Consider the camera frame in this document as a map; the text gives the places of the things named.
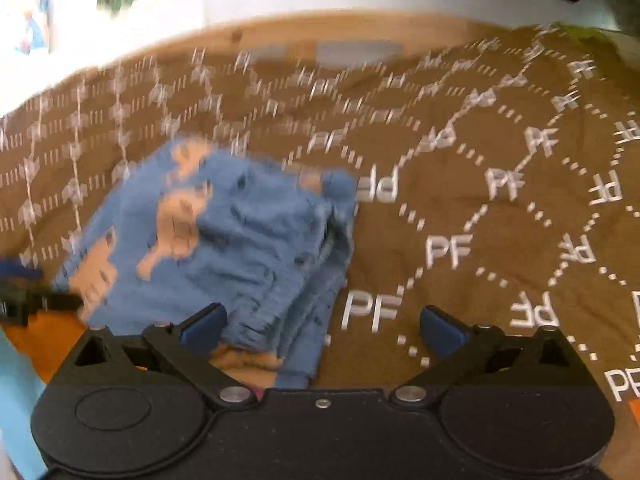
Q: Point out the brown printed blanket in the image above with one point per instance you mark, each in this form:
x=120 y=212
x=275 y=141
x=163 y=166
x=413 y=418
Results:
x=475 y=185

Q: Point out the wooden bed frame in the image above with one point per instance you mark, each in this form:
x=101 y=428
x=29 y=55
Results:
x=350 y=22

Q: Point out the blue printed pants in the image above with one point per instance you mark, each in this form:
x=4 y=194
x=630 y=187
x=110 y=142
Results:
x=240 y=260

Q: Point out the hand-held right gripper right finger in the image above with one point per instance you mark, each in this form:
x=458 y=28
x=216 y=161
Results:
x=440 y=327

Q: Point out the pale cartoon wall poster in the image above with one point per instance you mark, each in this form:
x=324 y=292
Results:
x=35 y=15

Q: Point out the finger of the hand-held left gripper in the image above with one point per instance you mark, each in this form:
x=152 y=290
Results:
x=50 y=301
x=20 y=270

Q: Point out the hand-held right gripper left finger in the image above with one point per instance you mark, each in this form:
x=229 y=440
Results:
x=207 y=325

